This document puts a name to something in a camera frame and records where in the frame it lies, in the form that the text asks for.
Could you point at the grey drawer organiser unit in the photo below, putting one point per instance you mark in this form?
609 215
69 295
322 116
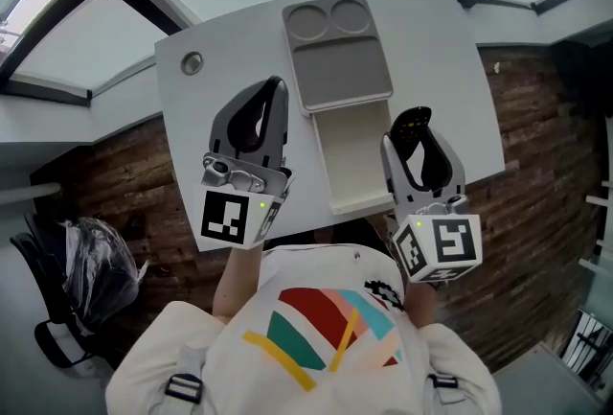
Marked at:
340 68

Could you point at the person's right forearm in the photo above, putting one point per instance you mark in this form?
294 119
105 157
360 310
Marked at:
421 307

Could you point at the black remote control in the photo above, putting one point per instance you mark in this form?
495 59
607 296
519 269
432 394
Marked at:
414 123

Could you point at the person's black trousers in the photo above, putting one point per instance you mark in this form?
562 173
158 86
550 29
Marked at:
345 233

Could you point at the person's left forearm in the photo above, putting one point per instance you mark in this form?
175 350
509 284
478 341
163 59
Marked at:
237 283

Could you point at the white rack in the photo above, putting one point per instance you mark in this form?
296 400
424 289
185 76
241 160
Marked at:
598 231

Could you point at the person's white printed shirt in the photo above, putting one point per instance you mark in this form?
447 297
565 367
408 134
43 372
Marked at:
297 355

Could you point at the grey plastic bag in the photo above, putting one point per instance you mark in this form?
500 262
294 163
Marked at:
100 269

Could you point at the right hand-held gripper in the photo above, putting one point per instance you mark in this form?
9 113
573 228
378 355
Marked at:
452 240

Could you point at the white table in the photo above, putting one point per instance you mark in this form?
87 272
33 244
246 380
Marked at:
239 34

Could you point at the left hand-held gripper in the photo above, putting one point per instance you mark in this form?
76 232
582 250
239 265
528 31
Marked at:
225 216

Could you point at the black office chair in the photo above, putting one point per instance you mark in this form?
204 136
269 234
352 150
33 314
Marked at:
43 283

